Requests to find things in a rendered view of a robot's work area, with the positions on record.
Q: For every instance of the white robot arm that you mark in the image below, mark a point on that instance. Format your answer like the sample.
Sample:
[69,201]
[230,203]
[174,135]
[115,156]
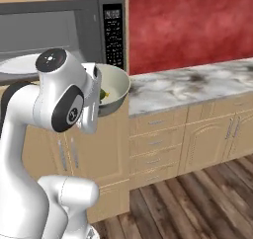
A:
[19,183]

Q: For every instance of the grey black microwave oven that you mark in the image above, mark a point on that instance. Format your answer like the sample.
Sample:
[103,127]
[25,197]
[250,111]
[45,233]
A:
[92,29]

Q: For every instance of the beige arched cupboard door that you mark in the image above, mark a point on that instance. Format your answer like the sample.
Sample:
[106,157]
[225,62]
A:
[204,147]
[245,141]

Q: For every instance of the beige tall cupboard door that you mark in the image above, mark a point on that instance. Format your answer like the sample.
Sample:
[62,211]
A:
[105,144]
[36,147]

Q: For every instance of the pale green bowl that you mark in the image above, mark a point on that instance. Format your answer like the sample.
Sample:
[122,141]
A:
[116,81]

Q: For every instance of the white microwave turntable plate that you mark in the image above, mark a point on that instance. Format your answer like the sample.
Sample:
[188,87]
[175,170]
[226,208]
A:
[16,64]

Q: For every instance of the beige wide drawer front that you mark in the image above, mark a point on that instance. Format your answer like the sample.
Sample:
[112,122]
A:
[227,106]

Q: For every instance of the green cucumber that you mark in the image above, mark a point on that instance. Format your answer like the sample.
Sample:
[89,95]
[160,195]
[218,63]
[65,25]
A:
[103,94]

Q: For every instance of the beige narrow drawer front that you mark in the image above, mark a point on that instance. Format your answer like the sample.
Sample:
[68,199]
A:
[199,113]

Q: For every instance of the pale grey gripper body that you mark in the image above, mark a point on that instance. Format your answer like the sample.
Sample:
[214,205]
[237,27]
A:
[91,111]

